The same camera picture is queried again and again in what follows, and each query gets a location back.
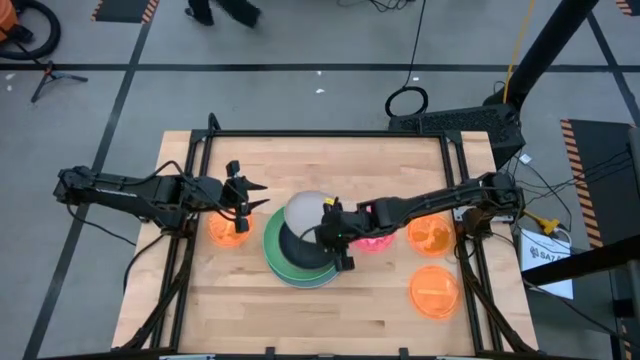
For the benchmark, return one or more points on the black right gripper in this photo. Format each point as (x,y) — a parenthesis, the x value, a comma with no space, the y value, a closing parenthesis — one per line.
(350,222)

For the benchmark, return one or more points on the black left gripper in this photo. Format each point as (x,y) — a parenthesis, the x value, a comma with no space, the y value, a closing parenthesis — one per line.
(232,197)

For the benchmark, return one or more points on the dark navy plate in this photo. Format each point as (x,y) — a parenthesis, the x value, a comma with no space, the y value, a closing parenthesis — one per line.
(300,250)

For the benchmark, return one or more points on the light grey plate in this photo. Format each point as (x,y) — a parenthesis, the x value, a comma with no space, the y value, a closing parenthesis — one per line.
(305,212)

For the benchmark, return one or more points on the green large plate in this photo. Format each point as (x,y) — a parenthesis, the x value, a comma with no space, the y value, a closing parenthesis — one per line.
(272,240)

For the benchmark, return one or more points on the orange translucent plate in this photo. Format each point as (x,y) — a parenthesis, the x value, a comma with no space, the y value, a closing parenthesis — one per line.
(435,292)
(225,235)
(430,237)

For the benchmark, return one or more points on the pink translucent plate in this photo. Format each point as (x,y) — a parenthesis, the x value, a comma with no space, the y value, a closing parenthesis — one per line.
(372,244)

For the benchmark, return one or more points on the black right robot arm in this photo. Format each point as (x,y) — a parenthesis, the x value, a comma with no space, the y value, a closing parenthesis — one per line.
(440,197)

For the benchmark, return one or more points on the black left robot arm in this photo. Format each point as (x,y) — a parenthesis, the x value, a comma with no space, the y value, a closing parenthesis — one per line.
(125,192)

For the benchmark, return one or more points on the pale sage large plate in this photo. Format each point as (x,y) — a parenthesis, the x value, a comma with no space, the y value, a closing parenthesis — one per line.
(320,285)

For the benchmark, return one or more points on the black perforated computer case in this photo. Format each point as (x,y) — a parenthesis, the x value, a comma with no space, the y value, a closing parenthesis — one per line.
(455,122)

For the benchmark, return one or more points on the person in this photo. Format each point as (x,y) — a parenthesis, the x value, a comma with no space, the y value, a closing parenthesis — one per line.
(240,12)

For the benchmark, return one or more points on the white labelled box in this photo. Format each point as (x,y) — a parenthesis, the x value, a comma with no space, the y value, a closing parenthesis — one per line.
(547,260)

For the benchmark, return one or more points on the yellow plug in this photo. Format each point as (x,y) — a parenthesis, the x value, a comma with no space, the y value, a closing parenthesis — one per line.
(549,226)

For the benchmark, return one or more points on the black hazard-striped floor mat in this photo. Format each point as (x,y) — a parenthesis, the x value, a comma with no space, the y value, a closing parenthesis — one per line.
(625,6)
(605,165)
(122,10)

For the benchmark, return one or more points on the black tripod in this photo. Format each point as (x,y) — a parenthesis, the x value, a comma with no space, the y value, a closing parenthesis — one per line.
(50,76)

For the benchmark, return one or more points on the black angled beam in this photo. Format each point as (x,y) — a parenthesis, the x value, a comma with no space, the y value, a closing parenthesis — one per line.
(585,260)

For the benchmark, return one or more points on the black cylindrical pole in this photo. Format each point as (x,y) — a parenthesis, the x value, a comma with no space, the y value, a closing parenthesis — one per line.
(545,50)

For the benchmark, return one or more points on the orange vacuum cleaner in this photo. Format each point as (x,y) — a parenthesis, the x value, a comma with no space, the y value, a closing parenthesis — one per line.
(6,17)

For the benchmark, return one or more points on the silver metal bracket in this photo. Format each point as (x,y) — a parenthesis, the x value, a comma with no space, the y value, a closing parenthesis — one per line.
(461,214)

